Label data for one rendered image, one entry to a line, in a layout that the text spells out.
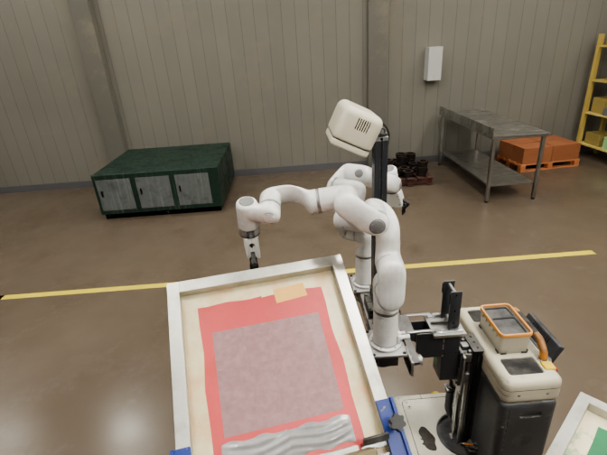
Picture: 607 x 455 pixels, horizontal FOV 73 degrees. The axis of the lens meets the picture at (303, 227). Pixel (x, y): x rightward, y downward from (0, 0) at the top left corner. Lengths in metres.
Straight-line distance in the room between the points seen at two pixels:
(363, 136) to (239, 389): 0.89
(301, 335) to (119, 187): 5.35
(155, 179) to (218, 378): 5.12
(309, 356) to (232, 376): 0.24
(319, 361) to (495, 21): 7.40
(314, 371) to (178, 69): 6.77
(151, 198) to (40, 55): 3.26
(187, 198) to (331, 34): 3.58
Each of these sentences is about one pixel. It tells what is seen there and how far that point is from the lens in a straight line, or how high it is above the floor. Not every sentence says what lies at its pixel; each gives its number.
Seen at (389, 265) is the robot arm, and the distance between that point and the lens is 1.38.
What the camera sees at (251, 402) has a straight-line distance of 1.27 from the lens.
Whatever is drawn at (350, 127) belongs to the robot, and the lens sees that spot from 1.42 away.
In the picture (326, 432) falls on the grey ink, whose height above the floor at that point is 1.26.
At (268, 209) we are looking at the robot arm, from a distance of 1.34.
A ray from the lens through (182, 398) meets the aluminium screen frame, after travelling 1.26.
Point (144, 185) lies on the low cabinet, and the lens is 6.31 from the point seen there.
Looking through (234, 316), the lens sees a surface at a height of 1.46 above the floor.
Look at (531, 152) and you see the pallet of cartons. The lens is 7.77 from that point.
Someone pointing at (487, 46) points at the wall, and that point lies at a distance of 8.17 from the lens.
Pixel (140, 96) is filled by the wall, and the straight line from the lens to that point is 7.87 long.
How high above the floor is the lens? 2.24
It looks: 25 degrees down
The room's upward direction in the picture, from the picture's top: 4 degrees counter-clockwise
